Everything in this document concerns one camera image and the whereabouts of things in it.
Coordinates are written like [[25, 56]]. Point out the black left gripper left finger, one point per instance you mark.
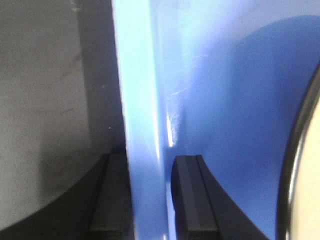
[[112, 216]]

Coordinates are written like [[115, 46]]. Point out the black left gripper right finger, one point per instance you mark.
[[194, 219]]

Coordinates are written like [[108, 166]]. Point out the beige plate with black rim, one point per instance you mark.
[[298, 203]]

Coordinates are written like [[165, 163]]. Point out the blue plastic tray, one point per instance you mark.
[[220, 78]]

